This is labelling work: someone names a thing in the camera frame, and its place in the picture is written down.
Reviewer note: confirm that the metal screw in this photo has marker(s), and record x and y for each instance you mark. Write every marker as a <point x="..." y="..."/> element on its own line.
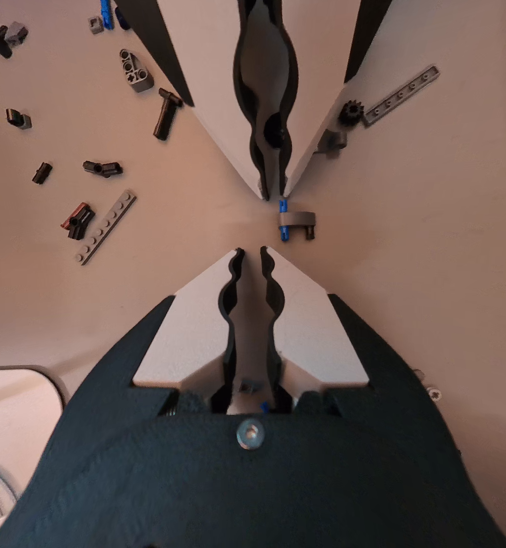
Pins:
<point x="434" y="393"/>

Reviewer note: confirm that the black lego gear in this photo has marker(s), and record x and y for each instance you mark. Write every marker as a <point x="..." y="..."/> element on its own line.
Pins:
<point x="351" y="114"/>

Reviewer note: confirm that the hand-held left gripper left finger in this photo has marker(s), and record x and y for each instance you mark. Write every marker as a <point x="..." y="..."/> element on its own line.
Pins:
<point x="184" y="342"/>

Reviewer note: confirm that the grey thin lego liftarm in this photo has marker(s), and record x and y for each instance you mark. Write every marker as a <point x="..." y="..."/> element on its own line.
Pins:
<point x="298" y="219"/>

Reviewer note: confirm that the grey long lego plate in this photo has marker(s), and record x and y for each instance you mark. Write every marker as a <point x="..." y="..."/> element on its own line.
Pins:
<point x="106" y="227"/>
<point x="400" y="96"/>

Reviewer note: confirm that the dark red lego piece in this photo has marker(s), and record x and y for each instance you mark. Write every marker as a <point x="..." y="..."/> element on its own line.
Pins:
<point x="71" y="214"/>

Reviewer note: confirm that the black angled lego connector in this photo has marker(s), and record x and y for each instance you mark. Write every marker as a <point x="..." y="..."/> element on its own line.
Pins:
<point x="103" y="168"/>

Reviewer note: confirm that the grey lego connector block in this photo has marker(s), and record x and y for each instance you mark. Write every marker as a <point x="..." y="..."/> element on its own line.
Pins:
<point x="18" y="34"/>

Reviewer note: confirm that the black and grey lego piece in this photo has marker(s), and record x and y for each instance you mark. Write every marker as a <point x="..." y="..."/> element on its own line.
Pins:
<point x="18" y="119"/>

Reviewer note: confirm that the black lego cross connector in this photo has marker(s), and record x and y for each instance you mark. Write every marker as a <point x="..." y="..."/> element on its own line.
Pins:
<point x="80" y="223"/>

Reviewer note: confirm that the small grey square lego piece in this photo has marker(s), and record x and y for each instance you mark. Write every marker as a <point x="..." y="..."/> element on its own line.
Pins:
<point x="95" y="25"/>

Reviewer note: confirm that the black lego pin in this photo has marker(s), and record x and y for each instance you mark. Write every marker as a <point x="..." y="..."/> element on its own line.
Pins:
<point x="310" y="233"/>

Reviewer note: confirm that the white tray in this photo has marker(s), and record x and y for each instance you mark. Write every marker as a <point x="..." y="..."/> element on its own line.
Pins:
<point x="13" y="411"/>

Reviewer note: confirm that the short black lego connector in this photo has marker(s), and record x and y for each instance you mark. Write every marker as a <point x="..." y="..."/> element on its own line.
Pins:
<point x="42" y="173"/>

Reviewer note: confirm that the small grey pin connector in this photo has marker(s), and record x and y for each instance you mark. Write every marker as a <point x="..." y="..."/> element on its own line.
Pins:
<point x="334" y="142"/>

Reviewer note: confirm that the dark blue lego piece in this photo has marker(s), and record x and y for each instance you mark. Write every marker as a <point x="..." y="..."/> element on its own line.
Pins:
<point x="122" y="18"/>

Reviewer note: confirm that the grey triangular liftarm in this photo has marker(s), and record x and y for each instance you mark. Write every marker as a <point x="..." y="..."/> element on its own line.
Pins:
<point x="136" y="70"/>

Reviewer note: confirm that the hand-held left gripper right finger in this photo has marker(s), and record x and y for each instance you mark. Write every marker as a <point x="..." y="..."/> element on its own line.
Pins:
<point x="317" y="342"/>

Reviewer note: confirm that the black lego axle pin connector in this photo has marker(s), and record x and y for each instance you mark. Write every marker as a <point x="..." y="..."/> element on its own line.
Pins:
<point x="166" y="115"/>

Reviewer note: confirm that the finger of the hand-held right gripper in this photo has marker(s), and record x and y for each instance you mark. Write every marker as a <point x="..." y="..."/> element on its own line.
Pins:
<point x="321" y="55"/>
<point x="205" y="64"/>

